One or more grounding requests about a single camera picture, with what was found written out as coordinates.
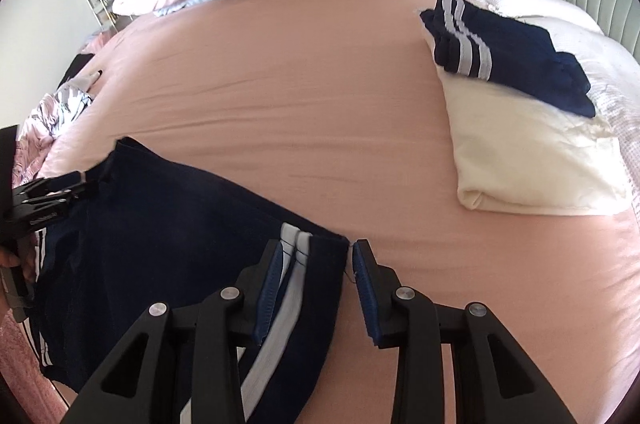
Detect floral pink crumpled garment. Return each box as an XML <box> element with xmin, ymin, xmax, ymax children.
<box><xmin>12</xmin><ymin>70</ymin><xmax>102</xmax><ymax>187</ymax></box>

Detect navy shorts with white stripes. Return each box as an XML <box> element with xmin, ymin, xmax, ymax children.
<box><xmin>28</xmin><ymin>137</ymin><xmax>349</xmax><ymax>423</ymax></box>

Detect pink bed sheet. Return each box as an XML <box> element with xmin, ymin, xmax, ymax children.
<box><xmin>42</xmin><ymin>0</ymin><xmax>639</xmax><ymax>423</ymax></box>

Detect folded navy striped garment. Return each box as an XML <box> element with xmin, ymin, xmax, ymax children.
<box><xmin>420</xmin><ymin>0</ymin><xmax>596</xmax><ymax>119</ymax></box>

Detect person's left hand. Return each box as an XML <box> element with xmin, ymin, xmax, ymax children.
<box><xmin>0</xmin><ymin>249</ymin><xmax>23</xmax><ymax>268</ymax></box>

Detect folded cream white garment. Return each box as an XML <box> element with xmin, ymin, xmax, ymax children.
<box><xmin>418</xmin><ymin>8</ymin><xmax>637</xmax><ymax>216</ymax></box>

